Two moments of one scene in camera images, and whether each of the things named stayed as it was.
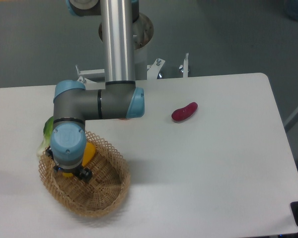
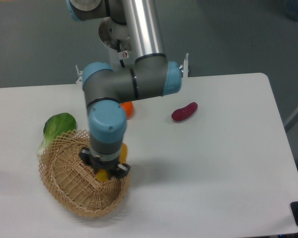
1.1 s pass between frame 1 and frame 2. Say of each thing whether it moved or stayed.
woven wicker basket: stayed
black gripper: moved
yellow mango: moved
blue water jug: stayed
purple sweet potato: stayed
